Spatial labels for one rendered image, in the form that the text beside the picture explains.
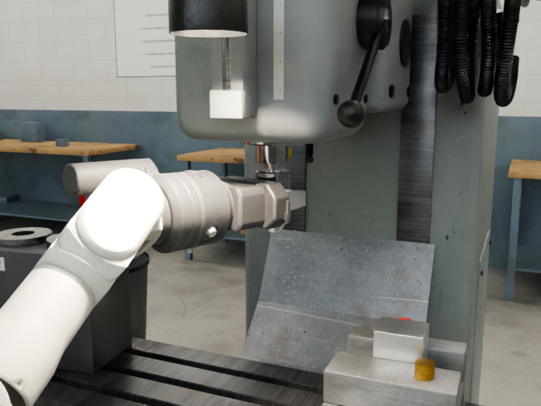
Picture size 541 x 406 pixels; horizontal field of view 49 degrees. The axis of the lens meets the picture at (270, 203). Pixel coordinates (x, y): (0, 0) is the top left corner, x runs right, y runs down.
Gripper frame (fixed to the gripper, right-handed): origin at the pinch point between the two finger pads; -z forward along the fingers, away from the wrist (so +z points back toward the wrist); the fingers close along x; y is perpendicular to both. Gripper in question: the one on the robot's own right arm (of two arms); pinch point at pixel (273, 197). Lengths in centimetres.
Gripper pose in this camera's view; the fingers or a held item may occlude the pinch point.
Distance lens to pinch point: 77.3
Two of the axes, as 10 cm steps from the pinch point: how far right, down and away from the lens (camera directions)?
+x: -6.9, -1.3, 7.1
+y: -0.1, 9.9, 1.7
